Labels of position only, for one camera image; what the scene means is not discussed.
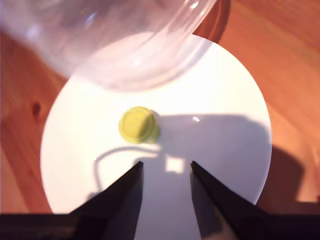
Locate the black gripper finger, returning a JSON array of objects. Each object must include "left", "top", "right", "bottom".
[
  {"left": 67, "top": 160, "right": 145, "bottom": 240},
  {"left": 189, "top": 160, "right": 271, "bottom": 240}
]

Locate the green coffee capsule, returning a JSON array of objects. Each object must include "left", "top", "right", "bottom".
[{"left": 118, "top": 106, "right": 161, "bottom": 145}]

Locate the clear plastic dome pink handle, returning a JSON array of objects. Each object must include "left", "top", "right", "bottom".
[{"left": 0, "top": 0, "right": 218, "bottom": 92}]

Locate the white plate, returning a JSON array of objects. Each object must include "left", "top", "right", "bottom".
[{"left": 39, "top": 31, "right": 273, "bottom": 240}]

